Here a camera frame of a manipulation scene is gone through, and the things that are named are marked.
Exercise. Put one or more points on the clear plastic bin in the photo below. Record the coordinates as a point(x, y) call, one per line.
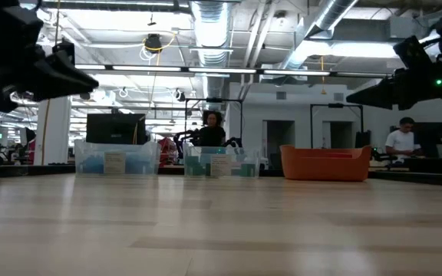
point(221, 151)
point(113, 147)

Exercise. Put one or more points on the orange plastic bin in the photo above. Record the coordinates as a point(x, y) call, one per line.
point(320, 168)

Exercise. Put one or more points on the red background object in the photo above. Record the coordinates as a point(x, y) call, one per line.
point(168, 151)

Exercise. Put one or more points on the black background robot arm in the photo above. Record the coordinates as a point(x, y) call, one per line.
point(378, 154)
point(184, 138)
point(234, 142)

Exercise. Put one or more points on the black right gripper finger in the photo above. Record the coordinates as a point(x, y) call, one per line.
point(386, 101)
point(378, 90)

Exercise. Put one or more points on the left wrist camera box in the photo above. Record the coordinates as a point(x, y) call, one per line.
point(63, 51)

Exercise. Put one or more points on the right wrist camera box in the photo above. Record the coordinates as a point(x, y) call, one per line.
point(413, 53)

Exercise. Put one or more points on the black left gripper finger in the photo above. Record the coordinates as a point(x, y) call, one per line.
point(60, 90)
point(73, 74)

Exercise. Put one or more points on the silver ventilation duct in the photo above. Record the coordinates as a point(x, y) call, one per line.
point(320, 19)
point(211, 30)

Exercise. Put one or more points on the black background shelving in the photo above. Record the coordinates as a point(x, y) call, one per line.
point(436, 134)

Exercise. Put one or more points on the black aluminium table frame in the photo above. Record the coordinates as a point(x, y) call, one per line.
point(21, 171)

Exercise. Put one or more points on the white building column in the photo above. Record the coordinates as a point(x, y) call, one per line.
point(58, 130)

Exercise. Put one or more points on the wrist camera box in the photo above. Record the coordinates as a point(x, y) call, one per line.
point(413, 53)
point(63, 51)

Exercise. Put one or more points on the person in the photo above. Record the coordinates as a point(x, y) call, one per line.
point(211, 136)
point(399, 142)

